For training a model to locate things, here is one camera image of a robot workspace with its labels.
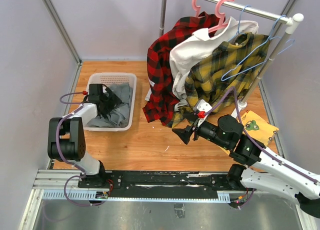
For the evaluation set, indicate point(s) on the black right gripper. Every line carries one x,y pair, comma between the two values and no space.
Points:
184,133

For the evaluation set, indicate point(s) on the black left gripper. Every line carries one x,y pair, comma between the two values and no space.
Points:
114,102

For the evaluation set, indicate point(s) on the grey button-up shirt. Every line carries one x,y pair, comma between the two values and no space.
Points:
119,117

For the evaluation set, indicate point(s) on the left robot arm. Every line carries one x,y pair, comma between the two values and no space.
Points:
66,137

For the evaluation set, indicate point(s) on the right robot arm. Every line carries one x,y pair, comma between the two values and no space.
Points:
256,166

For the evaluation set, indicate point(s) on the red black plaid shirt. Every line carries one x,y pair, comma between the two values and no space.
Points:
162,101

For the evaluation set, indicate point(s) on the yellow plaid flannel shirt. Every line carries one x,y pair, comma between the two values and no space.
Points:
231,64

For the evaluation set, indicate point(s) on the white shirt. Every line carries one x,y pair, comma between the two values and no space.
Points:
199,46

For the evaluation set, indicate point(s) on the pink plastic hanger right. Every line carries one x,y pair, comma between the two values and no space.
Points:
221,17

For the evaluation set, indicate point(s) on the white plastic laundry basket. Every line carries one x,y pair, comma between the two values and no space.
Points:
109,79

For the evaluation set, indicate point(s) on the metal clothes rack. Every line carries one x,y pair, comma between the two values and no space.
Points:
291,25

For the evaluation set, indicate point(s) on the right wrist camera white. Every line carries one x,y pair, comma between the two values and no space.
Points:
202,109

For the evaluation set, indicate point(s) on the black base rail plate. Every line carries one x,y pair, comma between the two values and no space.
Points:
161,185

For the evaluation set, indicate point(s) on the blue wire hanger with plaid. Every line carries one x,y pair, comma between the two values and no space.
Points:
239,23

